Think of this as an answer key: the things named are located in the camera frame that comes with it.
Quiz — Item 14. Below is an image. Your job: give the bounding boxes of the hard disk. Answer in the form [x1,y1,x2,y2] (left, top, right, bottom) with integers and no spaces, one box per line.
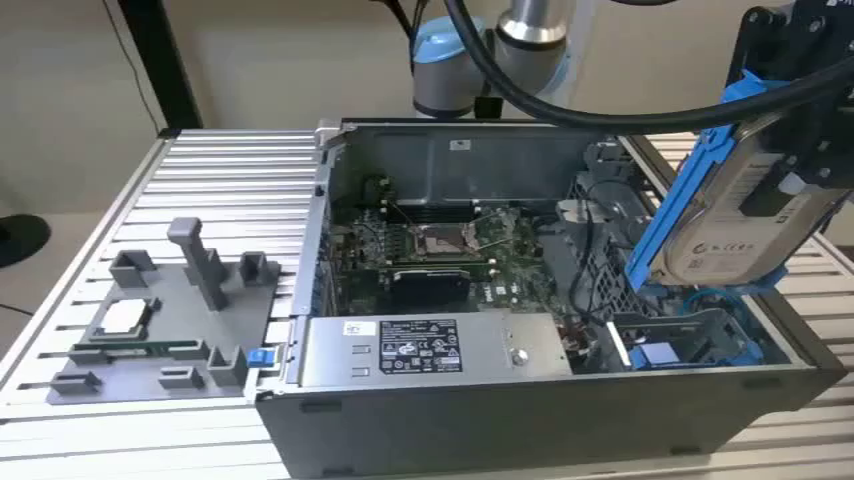
[626,68,839,301]

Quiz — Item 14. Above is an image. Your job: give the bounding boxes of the grey metal disk bay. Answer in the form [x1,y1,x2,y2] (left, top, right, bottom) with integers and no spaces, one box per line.
[538,172,668,324]

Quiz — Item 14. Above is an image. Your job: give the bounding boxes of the green motherboard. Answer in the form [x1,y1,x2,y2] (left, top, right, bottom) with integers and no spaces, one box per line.
[329,199,562,317]

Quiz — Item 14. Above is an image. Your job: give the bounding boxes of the CPU socket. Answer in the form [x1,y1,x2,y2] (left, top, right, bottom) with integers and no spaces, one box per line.
[412,222,483,260]

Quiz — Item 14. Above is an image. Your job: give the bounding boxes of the black graphics card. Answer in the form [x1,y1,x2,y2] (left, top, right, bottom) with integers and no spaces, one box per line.
[379,267,472,305]

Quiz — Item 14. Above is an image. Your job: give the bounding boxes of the dark grey PC case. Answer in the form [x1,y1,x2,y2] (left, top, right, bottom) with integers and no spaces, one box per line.
[256,117,848,479]

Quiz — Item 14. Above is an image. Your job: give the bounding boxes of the silver power supply unit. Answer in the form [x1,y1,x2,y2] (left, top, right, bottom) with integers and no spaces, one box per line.
[296,313,575,390]

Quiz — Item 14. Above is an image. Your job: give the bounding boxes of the grey parts rack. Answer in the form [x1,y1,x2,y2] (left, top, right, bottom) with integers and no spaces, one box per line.
[44,217,285,406]

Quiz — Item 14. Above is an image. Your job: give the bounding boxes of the green RAM stick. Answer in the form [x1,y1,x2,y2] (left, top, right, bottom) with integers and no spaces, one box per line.
[72,339,205,352]

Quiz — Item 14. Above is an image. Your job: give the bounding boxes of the silver CPU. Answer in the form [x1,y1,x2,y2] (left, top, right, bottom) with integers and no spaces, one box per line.
[95,301,151,336]

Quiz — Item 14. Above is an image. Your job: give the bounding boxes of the black round stand foot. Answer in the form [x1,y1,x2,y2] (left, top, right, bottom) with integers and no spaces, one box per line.
[0,213,52,269]

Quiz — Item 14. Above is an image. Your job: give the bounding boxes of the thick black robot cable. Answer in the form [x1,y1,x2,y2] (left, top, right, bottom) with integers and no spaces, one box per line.
[443,0,854,137]

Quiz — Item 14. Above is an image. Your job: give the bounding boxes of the grey plastic drive bracket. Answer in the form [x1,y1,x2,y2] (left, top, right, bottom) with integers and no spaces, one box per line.
[582,141,634,182]

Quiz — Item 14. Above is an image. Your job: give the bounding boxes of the blue disk wire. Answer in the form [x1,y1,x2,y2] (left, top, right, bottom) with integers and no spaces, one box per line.
[684,287,743,326]

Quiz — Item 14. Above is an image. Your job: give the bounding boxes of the black case wire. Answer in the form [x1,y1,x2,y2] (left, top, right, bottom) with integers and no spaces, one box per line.
[570,179,646,329]

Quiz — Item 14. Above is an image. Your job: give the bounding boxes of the red yellow power wires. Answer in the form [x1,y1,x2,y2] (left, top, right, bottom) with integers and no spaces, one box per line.
[558,317,606,357]

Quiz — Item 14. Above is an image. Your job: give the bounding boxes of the black upright post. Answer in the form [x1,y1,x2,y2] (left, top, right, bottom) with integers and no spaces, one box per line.
[116,0,205,132]

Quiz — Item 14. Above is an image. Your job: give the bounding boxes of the thin black wall cable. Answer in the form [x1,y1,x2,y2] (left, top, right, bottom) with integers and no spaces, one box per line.
[105,0,163,132]

